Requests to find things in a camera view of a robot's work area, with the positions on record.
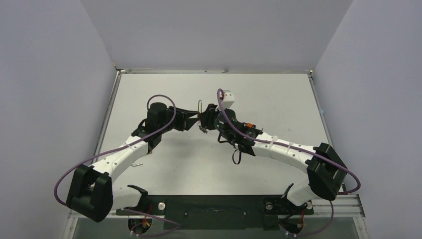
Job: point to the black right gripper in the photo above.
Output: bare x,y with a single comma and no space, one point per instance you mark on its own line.
211,116

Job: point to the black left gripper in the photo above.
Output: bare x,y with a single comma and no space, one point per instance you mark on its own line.
184,122

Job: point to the small brass padlock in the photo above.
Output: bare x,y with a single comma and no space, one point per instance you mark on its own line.
200,107

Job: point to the black headed key bunch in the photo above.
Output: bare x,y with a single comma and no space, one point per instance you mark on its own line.
202,129

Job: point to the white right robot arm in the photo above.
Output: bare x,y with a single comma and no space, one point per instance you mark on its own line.
323,168

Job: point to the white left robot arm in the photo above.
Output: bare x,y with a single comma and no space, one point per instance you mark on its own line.
93,192

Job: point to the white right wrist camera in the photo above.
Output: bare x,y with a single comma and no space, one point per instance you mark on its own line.
227,99

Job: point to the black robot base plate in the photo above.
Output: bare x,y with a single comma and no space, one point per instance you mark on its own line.
220,212

